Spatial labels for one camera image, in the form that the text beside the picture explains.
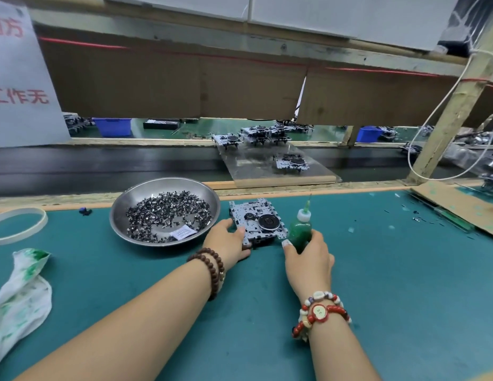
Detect white cable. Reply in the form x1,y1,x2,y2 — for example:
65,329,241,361
405,28,493,183

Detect brown bead bracelet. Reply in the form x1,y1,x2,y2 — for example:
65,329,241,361
187,247,227,302

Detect black conveyor belt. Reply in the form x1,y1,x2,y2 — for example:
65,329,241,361
0,142,493,197

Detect blue plastic bin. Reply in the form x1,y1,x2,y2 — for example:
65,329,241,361
91,117,134,140
356,126,388,144

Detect person's right forearm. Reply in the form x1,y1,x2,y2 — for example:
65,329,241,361
308,317,383,381

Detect wooden shelf beam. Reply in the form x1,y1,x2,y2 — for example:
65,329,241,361
24,4,493,80

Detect metal mechanism chassis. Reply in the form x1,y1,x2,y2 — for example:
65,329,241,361
228,198,290,248

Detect person's left hand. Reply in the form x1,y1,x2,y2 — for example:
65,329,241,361
200,218,252,272

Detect round metal bowl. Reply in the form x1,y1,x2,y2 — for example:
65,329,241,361
109,177,222,248

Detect person's right hand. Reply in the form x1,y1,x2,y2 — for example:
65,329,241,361
281,228,337,302

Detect pile of small metal parts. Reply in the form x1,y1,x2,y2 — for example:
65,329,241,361
125,191,213,243

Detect green glue squeeze bottle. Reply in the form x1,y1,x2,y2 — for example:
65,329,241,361
288,201,314,252

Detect flat cardboard piece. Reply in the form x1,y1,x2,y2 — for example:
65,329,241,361
411,180,493,239

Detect brown cardboard panel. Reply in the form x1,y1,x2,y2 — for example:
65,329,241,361
40,35,493,130

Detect person's left forearm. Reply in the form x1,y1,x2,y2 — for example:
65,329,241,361
16,261,216,381

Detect white paper sign red text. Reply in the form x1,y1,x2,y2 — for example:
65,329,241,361
0,0,71,149

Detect finished mechanisms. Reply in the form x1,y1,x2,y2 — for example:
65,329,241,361
210,119,315,173

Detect wooden post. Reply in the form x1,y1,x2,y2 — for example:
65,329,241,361
405,12,493,186

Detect clear plastic sheet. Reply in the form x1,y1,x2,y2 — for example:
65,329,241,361
218,142,341,187

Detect white tape ring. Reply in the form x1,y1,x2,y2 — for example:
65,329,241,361
0,206,50,247

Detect black flat box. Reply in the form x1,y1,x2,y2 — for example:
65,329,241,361
143,118,181,130

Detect red cord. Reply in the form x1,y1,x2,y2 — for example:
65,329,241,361
40,35,493,88

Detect white green-stained cloth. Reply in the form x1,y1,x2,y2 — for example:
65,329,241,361
0,247,54,370

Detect red white bead bracelet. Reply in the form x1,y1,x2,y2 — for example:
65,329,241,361
291,290,352,343

